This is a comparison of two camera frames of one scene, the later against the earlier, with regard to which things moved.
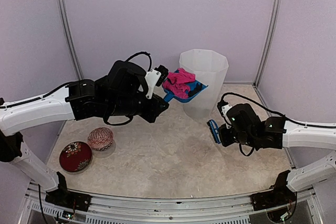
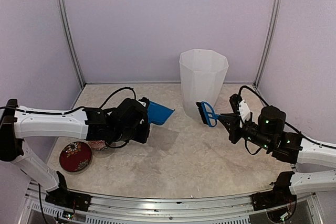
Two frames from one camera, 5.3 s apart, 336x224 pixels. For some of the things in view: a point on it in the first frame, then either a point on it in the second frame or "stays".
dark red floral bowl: (75, 157) stays
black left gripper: (151, 115) → (142, 137)
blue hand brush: (214, 130) → (207, 114)
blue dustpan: (169, 96) → (158, 114)
